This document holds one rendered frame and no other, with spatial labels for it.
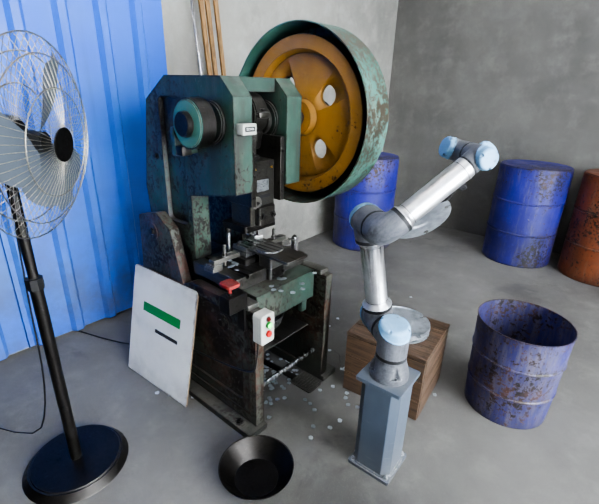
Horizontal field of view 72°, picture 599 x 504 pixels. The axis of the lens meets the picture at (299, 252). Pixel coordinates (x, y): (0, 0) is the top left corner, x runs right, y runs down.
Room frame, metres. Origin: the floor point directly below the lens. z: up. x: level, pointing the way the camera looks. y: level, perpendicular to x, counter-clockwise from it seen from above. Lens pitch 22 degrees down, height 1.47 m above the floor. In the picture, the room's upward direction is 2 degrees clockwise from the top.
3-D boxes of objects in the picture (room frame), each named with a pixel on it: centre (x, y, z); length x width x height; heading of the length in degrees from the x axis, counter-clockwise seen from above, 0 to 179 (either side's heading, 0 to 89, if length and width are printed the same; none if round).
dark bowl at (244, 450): (1.19, 0.14, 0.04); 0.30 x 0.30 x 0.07
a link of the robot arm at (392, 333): (1.30, -0.36, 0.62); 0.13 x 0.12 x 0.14; 14
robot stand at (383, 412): (1.29, -0.36, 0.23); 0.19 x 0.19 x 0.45; 53
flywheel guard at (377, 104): (2.14, 0.10, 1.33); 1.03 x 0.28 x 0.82; 50
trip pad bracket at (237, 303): (1.43, 0.25, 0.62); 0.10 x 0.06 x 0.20; 140
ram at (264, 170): (1.79, 0.20, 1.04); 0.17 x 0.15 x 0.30; 50
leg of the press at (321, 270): (2.11, 0.17, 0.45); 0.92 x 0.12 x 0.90; 50
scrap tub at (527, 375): (1.67, -1.07, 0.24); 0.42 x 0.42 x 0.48
